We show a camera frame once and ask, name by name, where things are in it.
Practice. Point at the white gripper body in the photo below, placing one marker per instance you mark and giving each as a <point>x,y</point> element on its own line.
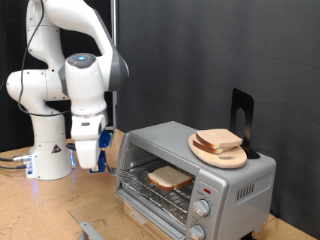
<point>87,153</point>

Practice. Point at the metal spatula with blue block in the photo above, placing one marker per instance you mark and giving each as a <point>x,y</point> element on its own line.
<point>99,161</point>

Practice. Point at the glass toaster oven door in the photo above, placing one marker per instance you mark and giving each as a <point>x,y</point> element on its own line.
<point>96,213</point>

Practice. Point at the white bread slice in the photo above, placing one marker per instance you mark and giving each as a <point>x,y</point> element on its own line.
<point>218,137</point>
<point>206,149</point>
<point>170,178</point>

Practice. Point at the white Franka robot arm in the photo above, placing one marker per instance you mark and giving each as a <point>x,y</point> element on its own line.
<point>46,86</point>

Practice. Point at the wooden box under oven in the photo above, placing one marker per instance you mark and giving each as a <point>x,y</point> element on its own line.
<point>140,230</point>

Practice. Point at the silver oven knob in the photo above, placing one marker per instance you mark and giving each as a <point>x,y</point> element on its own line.
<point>196,232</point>
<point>201,207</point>

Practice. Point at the silver toaster oven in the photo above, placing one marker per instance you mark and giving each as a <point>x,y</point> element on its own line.
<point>233,186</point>

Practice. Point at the metal pole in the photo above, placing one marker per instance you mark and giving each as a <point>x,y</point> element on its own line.
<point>114,20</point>

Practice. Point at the round wooden cutting board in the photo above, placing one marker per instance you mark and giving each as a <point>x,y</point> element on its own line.
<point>230,160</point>

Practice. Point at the black metal bookend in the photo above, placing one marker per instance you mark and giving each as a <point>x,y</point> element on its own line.
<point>248,103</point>

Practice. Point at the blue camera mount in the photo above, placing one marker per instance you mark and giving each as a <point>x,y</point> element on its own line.
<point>105,139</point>

